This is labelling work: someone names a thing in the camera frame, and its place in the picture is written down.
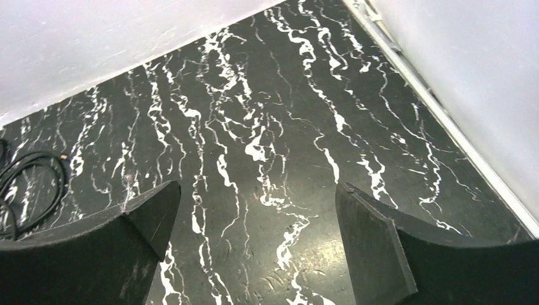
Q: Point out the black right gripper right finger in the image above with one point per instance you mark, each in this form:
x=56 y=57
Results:
x=396 y=258

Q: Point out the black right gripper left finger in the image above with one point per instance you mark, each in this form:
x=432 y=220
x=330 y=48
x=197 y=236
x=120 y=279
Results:
x=108 y=257

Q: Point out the aluminium table edge rail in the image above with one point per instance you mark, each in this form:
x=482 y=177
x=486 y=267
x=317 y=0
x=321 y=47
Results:
x=395 y=55

